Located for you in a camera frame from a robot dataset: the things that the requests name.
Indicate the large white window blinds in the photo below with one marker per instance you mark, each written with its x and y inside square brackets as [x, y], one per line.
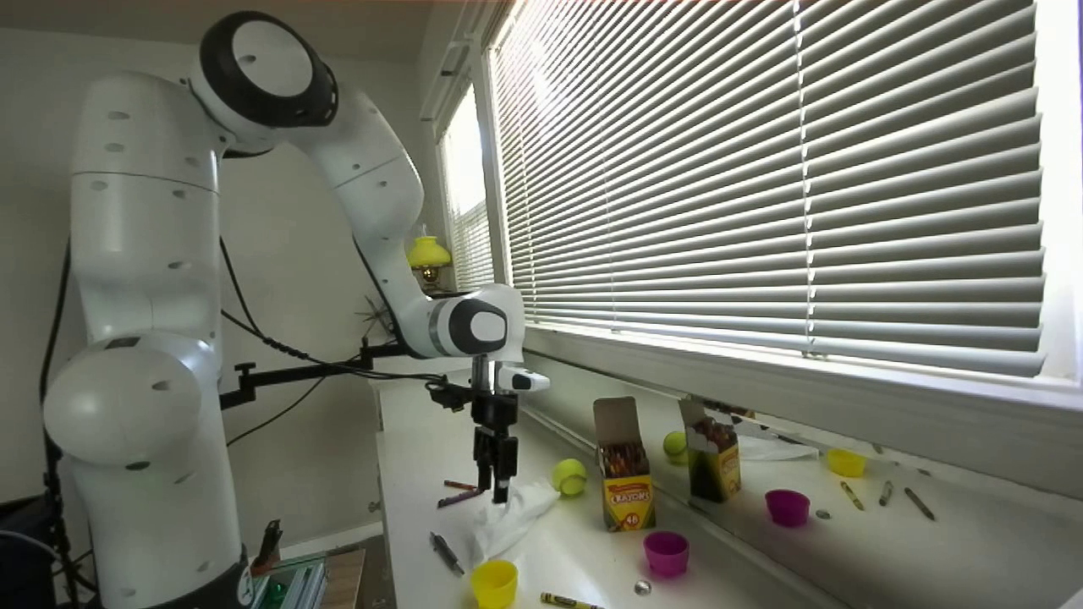
[790, 170]

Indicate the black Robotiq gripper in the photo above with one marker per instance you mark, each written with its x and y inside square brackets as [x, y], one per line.
[495, 415]

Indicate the black equipment stand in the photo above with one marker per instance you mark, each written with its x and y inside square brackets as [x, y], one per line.
[24, 560]

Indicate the brown cardboard piece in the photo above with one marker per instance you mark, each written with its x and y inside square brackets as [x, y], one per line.
[343, 575]

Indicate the yellow table lamp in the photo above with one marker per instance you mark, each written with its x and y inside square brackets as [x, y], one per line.
[429, 250]

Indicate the magenta plastic cup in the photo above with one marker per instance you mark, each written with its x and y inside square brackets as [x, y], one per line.
[665, 556]

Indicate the yellow green marker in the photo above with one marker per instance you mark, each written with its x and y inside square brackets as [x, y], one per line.
[564, 601]

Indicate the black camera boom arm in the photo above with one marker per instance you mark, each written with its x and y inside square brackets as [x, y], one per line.
[315, 369]

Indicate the yellow plastic cup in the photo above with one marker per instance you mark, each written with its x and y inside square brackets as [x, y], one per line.
[495, 584]

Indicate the dark pen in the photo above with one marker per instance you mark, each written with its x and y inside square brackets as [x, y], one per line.
[446, 554]

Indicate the white paper napkin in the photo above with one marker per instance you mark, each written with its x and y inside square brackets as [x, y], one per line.
[508, 530]

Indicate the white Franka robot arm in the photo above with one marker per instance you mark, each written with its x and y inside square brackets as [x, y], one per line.
[140, 282]

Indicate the white window sill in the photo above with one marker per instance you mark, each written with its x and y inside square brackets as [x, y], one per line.
[846, 377]

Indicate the red crayon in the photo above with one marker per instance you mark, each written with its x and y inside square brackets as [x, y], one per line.
[454, 498]
[460, 484]

